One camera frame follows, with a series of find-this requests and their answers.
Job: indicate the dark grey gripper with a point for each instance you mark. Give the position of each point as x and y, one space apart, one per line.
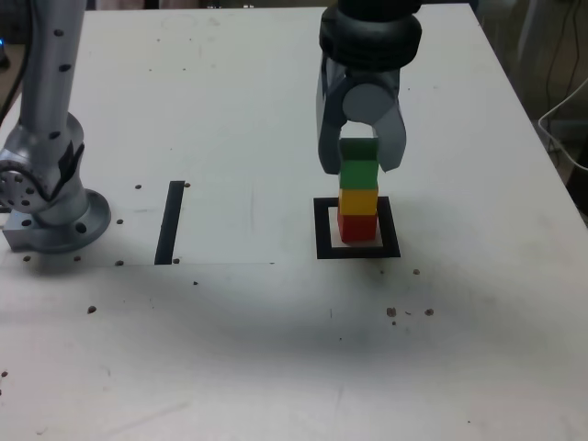
383 79

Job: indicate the green cube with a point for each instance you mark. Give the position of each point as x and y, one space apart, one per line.
358 172

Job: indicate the yellow cube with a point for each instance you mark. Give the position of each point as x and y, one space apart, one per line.
357 202

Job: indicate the red cube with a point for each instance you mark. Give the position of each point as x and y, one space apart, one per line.
357 229

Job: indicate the black tape square outline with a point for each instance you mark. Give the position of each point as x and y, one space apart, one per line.
321 229

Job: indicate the black tape strip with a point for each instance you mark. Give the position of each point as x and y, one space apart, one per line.
167 229

